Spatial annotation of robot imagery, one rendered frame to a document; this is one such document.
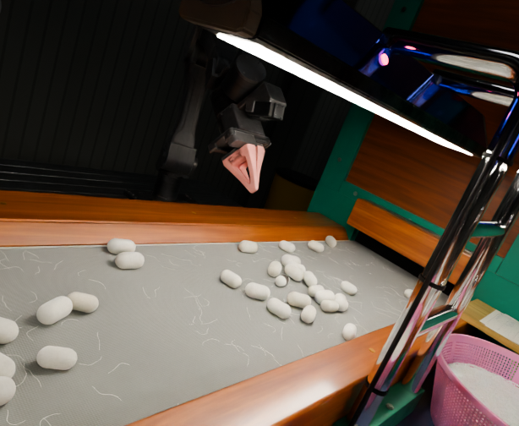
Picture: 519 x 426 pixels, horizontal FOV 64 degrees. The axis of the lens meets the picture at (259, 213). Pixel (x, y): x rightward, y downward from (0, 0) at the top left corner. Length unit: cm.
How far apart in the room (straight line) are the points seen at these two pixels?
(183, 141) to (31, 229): 52
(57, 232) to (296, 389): 36
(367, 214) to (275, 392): 68
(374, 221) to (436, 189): 16
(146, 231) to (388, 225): 57
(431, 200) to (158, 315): 73
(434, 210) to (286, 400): 72
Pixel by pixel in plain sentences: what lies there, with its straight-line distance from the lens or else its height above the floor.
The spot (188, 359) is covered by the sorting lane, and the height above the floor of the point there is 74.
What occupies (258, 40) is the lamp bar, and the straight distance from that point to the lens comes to 31.
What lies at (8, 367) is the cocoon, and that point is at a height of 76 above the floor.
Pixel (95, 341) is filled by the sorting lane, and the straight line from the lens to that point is 44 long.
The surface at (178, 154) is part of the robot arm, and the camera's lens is 102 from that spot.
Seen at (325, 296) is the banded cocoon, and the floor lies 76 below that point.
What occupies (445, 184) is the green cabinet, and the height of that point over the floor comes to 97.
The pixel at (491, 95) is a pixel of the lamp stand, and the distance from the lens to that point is 60.
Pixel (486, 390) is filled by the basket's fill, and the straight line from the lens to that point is 74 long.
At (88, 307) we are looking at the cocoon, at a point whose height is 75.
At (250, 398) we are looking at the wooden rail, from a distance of 40.
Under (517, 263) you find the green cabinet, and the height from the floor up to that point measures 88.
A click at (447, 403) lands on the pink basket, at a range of 65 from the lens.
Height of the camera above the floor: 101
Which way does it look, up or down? 15 degrees down
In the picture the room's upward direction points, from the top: 21 degrees clockwise
